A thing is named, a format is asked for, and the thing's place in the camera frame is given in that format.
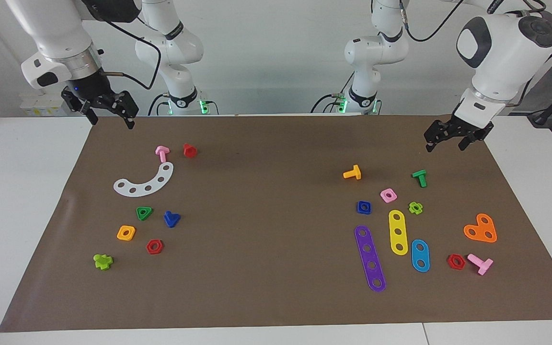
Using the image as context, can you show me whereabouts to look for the brown table mat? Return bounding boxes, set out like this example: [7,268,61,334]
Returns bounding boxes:
[0,114,552,333]

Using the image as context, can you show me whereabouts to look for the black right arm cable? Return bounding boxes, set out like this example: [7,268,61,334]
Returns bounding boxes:
[103,17,162,91]

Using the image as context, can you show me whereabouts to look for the black base cable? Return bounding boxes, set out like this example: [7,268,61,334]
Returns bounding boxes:
[310,93,341,114]
[148,93,171,116]

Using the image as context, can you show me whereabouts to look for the white curved five-hole plate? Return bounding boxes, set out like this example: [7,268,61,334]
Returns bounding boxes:
[113,162,174,197]

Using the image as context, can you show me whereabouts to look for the blue two-hole plastic strip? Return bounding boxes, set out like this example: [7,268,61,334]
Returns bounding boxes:
[411,239,431,273]

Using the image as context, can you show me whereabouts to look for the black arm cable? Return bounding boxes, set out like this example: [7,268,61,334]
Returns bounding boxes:
[398,0,552,106]
[103,17,162,91]

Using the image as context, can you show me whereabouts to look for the orange three-hole angle plate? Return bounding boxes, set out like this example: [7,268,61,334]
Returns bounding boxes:
[463,213,498,244]

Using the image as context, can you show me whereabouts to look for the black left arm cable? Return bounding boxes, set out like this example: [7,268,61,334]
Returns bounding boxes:
[398,0,552,106]

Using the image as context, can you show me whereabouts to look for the purple four-hole plastic strip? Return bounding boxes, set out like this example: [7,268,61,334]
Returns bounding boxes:
[354,225,387,293]

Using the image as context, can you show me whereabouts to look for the white cardboard box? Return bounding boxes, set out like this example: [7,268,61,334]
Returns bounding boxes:
[20,93,73,117]

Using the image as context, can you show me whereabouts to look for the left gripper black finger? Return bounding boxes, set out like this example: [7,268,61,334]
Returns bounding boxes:
[458,133,479,152]
[423,124,445,153]

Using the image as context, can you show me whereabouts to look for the yellow three-hole plastic strip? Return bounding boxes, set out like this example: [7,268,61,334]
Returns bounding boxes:
[388,209,409,256]

